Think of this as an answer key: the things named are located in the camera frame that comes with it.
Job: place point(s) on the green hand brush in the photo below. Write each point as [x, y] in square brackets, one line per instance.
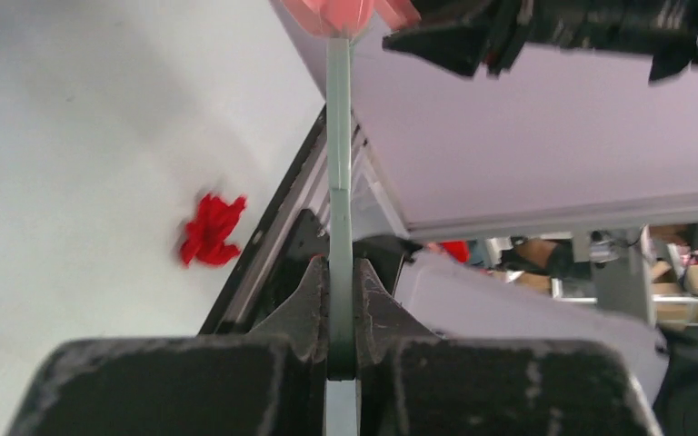
[340, 401]

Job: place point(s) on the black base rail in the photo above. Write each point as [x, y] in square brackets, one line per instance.
[294, 228]

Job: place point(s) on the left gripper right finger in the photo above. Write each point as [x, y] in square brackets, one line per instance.
[385, 337]

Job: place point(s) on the pink dustpan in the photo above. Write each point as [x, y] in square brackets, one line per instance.
[348, 18]

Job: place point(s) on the red paper scrap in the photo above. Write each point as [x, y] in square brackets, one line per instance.
[206, 235]

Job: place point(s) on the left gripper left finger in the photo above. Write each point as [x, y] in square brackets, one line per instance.
[297, 332]

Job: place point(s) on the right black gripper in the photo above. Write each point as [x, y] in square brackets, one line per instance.
[461, 36]

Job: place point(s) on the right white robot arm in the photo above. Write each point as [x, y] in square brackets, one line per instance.
[526, 118]

